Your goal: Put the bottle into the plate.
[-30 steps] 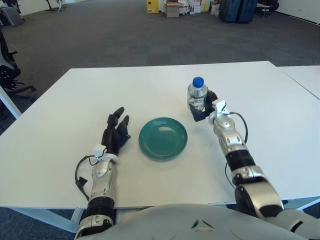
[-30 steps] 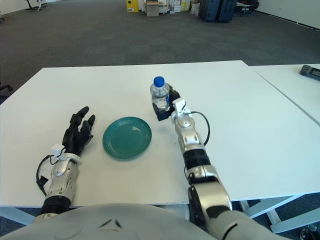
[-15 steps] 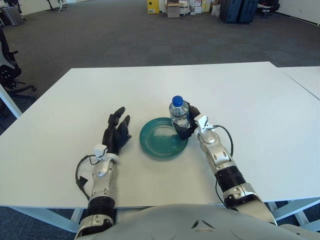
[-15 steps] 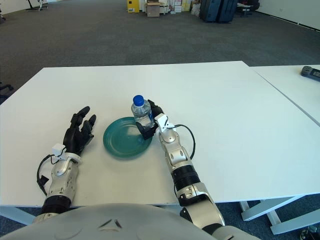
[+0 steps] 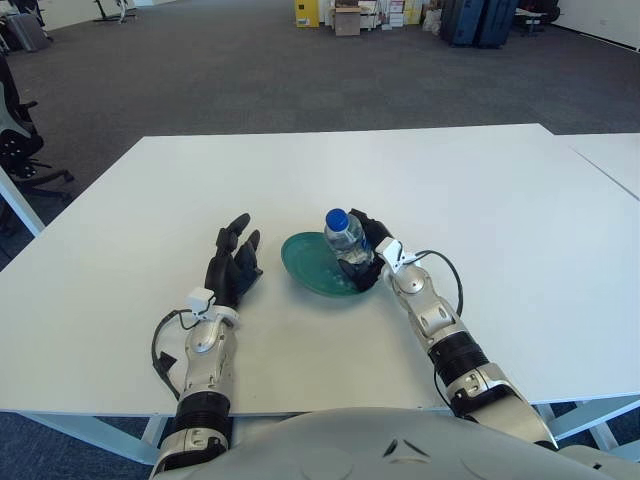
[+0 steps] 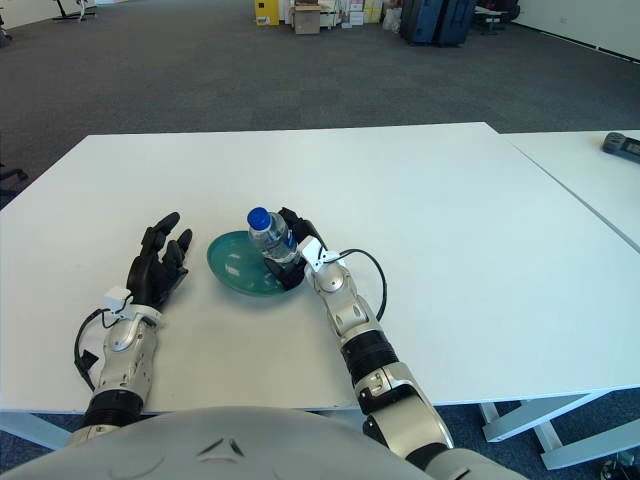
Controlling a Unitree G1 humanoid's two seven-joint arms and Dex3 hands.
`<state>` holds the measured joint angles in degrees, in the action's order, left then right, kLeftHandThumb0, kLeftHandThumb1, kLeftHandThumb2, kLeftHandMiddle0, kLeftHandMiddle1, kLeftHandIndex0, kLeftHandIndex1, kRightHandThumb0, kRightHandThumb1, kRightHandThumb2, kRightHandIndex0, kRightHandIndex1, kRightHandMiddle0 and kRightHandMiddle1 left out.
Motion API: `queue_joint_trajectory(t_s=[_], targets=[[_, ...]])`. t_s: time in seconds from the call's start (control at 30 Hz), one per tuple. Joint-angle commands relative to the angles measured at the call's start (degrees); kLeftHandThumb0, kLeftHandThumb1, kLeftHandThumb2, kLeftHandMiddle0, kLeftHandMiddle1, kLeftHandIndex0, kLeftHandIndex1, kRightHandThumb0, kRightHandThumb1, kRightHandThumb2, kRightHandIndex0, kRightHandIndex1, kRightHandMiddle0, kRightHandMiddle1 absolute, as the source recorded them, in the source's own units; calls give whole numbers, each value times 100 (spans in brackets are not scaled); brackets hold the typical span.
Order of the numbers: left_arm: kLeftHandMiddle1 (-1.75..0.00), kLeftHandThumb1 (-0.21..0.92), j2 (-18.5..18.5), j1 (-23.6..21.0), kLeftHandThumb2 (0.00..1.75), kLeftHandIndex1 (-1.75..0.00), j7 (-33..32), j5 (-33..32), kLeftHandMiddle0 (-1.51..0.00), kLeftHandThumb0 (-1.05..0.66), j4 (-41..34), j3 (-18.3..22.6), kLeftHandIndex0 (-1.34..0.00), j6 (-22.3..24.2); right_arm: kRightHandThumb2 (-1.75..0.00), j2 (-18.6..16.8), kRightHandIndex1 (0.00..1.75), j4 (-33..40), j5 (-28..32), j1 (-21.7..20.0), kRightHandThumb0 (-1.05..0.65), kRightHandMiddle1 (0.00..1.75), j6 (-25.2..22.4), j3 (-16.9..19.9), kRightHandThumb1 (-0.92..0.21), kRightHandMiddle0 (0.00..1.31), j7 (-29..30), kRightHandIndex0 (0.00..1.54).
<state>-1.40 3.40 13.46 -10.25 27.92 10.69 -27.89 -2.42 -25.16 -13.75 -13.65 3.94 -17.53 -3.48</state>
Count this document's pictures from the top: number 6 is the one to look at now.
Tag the white plastic bag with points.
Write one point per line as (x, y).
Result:
(392, 19)

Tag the white low shelf unit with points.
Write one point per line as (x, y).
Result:
(334, 14)

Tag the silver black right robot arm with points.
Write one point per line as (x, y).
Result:
(350, 310)

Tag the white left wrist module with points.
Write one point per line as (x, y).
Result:
(116, 300)

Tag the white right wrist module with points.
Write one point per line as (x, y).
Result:
(312, 252)

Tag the brown cardboard box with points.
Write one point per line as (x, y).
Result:
(306, 21)

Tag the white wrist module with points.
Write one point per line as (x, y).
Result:
(116, 300)
(312, 252)

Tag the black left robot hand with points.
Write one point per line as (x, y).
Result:
(155, 270)

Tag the yellow box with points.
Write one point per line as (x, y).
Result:
(266, 12)

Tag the dark blue suitcase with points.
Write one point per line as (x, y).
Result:
(425, 22)
(457, 22)

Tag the black and white stand base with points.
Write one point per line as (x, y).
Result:
(75, 11)

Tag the dark grey handheld device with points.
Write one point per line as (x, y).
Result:
(622, 146)

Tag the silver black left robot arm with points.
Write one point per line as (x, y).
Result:
(125, 350)

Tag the small white side desk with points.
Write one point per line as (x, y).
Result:
(495, 15)

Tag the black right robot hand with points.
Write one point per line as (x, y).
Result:
(290, 275)

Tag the grey robot torso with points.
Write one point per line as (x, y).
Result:
(200, 440)

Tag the clear water bottle blue cap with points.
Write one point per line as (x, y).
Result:
(272, 237)

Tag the green round plate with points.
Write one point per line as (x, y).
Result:
(235, 270)

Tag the stack of white cartons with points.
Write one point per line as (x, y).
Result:
(365, 12)

